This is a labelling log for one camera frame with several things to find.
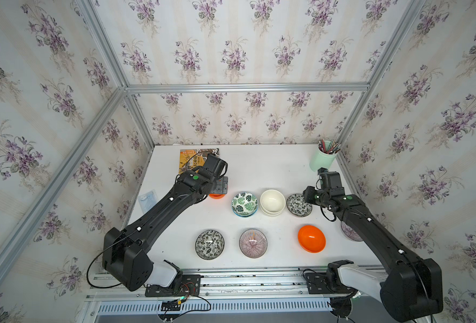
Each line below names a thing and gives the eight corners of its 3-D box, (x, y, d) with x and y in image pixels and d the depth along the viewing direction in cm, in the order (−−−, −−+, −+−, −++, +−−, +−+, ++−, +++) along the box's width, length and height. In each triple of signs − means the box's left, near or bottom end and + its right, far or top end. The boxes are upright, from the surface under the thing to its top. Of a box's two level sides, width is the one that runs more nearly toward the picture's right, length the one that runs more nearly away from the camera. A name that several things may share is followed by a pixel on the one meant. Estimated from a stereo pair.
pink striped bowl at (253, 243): (238, 258, 81) (239, 254, 77) (239, 233, 88) (239, 229, 84) (267, 258, 81) (269, 254, 77) (265, 233, 88) (266, 229, 84)
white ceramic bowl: (260, 217, 91) (262, 210, 85) (259, 197, 98) (260, 189, 92) (284, 217, 91) (287, 210, 85) (281, 197, 98) (284, 189, 92)
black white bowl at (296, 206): (287, 217, 92) (289, 214, 89) (284, 198, 98) (285, 194, 95) (311, 217, 92) (314, 214, 89) (306, 198, 98) (308, 194, 95)
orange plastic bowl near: (299, 253, 81) (302, 251, 78) (295, 228, 88) (297, 225, 85) (325, 253, 81) (328, 251, 78) (318, 228, 88) (321, 225, 85)
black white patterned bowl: (195, 259, 80) (193, 256, 77) (198, 233, 87) (197, 229, 84) (224, 259, 80) (223, 256, 77) (225, 233, 87) (224, 229, 84)
